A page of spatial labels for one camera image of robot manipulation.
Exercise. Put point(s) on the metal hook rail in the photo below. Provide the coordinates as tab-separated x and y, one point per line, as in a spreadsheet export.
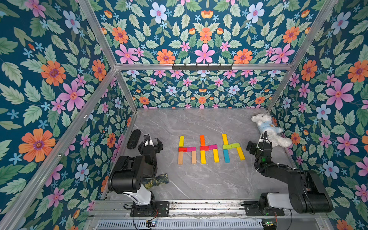
200	67

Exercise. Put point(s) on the small red block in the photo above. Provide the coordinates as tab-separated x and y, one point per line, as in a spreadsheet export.
182	149

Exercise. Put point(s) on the orange block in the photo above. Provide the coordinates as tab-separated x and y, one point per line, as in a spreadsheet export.
202	140

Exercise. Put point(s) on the white vented strip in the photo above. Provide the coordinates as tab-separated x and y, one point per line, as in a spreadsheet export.
181	224

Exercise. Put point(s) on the white teddy bear plush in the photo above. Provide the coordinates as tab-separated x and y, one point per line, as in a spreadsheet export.
265	124

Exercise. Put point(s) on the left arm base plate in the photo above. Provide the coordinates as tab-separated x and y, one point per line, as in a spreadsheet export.
154	209

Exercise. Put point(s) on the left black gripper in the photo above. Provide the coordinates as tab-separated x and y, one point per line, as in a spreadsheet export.
155	148

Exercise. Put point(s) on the natural wood block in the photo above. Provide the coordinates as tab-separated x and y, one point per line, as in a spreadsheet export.
180	157
193	157

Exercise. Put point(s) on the light green block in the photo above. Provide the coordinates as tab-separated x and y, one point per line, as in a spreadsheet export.
227	147

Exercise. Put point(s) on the magenta block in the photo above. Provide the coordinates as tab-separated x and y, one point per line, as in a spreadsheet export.
190	149
212	147

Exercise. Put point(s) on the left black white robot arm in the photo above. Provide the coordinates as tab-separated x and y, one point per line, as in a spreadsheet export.
129	172

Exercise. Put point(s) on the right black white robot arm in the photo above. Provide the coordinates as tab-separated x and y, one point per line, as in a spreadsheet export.
306	192

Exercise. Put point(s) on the long yellow block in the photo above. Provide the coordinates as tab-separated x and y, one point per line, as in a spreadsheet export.
181	141

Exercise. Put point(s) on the black oval remote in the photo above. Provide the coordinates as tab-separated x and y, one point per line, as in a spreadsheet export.
133	139

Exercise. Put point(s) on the floral fabric pouch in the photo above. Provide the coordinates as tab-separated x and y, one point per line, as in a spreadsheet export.
161	179

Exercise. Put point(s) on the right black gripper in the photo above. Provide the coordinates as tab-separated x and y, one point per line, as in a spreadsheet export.
259	143

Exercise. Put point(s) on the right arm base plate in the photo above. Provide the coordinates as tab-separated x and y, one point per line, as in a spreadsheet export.
257	208

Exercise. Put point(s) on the teal block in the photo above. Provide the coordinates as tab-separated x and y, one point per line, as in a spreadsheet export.
226	156

